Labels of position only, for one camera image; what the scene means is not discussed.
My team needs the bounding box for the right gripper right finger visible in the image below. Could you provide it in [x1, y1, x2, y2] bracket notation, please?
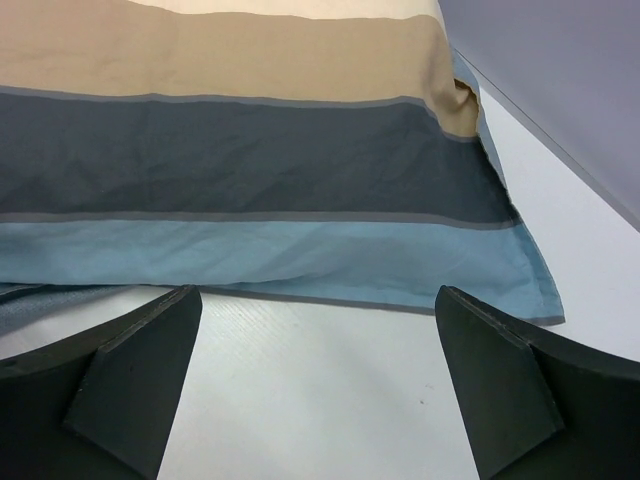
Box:
[435, 286, 639, 479]

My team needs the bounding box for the striped pillowcase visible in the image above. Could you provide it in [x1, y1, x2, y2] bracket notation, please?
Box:
[1, 1, 565, 326]

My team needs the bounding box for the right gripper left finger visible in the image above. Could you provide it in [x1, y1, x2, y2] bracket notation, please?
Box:
[1, 286, 202, 479]

